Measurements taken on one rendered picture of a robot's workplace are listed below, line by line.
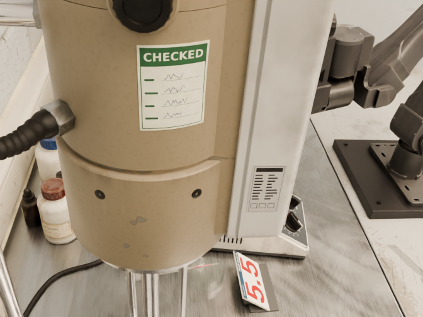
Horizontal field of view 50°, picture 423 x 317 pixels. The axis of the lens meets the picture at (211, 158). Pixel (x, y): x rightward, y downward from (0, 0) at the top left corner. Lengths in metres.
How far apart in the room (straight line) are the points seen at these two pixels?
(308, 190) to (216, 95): 0.75
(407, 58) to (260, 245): 0.38
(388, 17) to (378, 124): 1.26
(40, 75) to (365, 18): 1.67
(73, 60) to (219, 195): 0.10
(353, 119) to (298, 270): 0.54
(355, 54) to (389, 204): 0.34
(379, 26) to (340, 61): 1.72
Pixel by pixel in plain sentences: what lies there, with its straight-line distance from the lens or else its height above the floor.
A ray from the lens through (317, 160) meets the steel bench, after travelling 1.04.
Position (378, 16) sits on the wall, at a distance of 2.40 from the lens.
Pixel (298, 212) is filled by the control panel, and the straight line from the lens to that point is 0.84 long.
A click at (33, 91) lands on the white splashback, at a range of 1.04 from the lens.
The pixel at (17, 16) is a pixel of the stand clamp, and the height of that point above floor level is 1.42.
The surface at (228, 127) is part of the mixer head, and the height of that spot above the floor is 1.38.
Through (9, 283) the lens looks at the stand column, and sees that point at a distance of 0.37.
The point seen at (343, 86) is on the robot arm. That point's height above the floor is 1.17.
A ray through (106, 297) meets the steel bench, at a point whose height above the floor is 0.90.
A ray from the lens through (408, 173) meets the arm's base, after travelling 1.00.
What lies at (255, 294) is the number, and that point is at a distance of 0.72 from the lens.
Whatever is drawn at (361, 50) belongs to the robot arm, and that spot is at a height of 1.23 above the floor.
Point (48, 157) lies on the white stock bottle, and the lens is 0.85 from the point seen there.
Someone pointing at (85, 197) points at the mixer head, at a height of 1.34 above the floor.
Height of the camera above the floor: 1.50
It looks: 37 degrees down
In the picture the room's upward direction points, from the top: 5 degrees clockwise
